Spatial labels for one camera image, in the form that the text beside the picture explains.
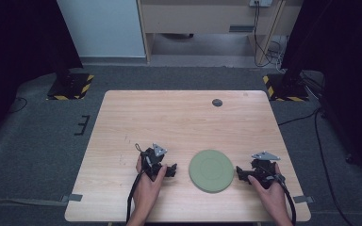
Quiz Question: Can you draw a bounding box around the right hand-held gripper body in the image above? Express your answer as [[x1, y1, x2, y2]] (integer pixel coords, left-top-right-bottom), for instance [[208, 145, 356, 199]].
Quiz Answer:
[[248, 151, 287, 190]]

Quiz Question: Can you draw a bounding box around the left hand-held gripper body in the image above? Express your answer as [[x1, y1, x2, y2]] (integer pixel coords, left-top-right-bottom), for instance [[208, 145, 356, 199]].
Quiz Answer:
[[140, 143, 168, 182]]

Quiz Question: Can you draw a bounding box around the green round plate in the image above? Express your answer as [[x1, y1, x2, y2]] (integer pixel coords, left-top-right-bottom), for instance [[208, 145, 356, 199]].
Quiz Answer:
[[188, 149, 235, 194]]

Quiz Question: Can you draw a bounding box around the person's right hand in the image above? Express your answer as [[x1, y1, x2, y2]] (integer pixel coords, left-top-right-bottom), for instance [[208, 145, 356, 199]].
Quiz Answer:
[[248, 163, 288, 218]]

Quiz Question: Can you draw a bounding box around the person's left hand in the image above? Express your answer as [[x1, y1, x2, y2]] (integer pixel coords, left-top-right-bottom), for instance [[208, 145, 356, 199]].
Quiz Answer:
[[133, 155, 168, 217]]

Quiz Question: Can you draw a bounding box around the grey tape piece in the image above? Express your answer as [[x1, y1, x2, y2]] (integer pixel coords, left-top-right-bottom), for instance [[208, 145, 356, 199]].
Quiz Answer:
[[292, 195, 315, 204], [60, 193, 84, 203]]

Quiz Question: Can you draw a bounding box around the black floor tape marking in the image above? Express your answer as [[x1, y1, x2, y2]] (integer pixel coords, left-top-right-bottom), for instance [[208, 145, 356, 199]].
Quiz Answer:
[[74, 114, 91, 137]]

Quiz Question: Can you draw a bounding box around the black stand with striped base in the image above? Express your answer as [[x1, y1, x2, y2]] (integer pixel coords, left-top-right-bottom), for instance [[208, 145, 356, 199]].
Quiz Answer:
[[46, 53, 95, 101], [262, 56, 310, 103]]

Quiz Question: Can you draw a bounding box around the dark curtain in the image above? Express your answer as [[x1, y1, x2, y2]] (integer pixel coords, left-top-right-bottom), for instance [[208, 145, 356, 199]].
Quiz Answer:
[[0, 0, 84, 147], [281, 0, 362, 186]]

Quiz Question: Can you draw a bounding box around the light wooden desk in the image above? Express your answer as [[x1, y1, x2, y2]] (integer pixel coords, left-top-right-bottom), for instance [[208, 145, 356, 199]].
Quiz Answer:
[[137, 0, 304, 66]]

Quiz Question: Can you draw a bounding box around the grey power strip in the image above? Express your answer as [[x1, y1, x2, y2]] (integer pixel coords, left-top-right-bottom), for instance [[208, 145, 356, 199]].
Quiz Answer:
[[248, 0, 273, 8]]

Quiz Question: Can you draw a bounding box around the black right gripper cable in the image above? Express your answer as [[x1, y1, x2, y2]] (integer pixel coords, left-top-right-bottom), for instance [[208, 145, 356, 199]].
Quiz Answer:
[[274, 175, 297, 226]]

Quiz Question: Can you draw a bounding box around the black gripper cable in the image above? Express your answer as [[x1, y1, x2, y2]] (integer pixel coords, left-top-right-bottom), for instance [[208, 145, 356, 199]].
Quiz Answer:
[[125, 169, 147, 224], [274, 175, 297, 226]]

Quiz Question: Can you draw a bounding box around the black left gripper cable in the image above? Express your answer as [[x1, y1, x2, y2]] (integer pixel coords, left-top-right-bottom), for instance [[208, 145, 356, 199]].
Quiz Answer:
[[125, 169, 147, 224]]

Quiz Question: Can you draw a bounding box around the white cable bundle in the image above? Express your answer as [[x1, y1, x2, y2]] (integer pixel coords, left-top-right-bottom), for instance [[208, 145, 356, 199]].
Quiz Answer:
[[268, 39, 288, 72]]

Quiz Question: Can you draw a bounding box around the black power cable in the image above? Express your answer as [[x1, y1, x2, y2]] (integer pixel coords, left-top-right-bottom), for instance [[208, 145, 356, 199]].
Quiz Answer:
[[253, 2, 277, 68]]

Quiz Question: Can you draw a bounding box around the thin black floor cable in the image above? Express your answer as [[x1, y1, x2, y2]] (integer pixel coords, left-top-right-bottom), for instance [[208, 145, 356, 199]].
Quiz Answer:
[[8, 96, 28, 115]]

